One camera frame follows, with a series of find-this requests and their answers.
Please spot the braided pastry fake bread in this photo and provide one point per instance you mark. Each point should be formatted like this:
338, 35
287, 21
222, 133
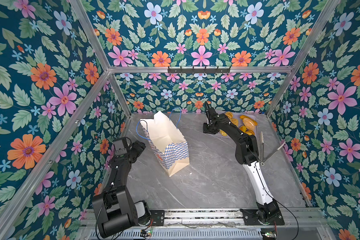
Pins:
223, 133

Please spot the lilac plastic tray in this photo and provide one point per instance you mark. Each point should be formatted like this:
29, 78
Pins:
237, 116

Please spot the rear ridged fake bread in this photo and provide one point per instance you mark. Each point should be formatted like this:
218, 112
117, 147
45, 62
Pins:
229, 115

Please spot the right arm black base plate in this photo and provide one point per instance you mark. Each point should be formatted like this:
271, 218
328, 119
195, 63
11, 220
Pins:
253, 217

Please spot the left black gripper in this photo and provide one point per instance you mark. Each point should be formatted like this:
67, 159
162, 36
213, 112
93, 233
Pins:
137, 147

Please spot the striped yellow bun fake bread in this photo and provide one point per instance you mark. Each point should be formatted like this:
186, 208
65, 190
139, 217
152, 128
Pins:
250, 132

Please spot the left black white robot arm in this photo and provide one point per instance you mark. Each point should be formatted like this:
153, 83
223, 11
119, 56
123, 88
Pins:
114, 208

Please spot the brown sandwich fake bread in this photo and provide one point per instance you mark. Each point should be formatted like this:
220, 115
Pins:
250, 123

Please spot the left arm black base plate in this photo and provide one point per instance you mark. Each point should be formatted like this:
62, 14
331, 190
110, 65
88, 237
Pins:
155, 218

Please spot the aluminium cage frame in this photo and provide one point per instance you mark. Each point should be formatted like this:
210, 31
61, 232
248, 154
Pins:
59, 113

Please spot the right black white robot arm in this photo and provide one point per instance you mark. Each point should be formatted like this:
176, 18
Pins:
246, 154

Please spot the ridged roll fake bread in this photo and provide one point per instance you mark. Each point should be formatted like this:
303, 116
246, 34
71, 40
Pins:
235, 121

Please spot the white perforated cable duct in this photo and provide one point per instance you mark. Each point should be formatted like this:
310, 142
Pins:
191, 234

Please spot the blue checkered paper bag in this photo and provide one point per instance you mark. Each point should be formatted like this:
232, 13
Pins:
167, 142

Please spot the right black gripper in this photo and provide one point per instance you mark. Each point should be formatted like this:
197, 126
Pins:
205, 130

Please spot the black hook rail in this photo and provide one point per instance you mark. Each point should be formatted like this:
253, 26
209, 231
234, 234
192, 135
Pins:
198, 70

